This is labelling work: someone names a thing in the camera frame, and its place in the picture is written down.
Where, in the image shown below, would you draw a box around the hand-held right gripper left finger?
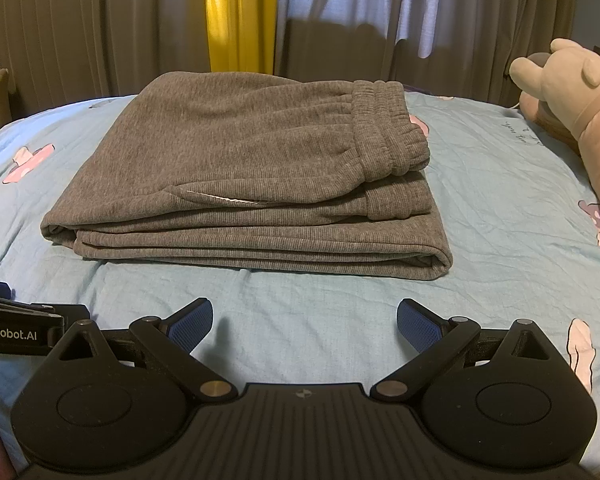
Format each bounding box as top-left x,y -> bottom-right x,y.
44,297 -> 234,404

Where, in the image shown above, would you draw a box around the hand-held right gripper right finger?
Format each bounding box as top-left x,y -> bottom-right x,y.
369,297 -> 565,404

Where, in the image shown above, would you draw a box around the grey pants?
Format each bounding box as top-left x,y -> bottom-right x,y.
40,71 -> 454,282

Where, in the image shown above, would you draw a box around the light blue printed bed sheet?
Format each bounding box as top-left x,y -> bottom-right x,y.
0,87 -> 600,480

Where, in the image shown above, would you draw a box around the beige plush toy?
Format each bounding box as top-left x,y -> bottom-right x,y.
509,38 -> 600,238

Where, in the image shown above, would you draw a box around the yellow curtain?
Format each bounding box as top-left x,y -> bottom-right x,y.
204,0 -> 282,77

